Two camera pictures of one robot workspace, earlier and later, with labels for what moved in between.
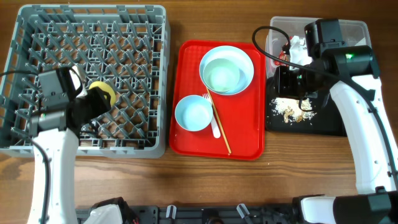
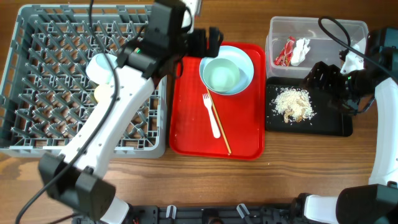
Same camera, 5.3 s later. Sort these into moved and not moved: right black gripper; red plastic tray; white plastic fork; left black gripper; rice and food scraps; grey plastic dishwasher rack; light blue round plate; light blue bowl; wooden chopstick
Moved: light blue bowl; left black gripper; right black gripper
Not moved: grey plastic dishwasher rack; light blue round plate; rice and food scraps; red plastic tray; white plastic fork; wooden chopstick
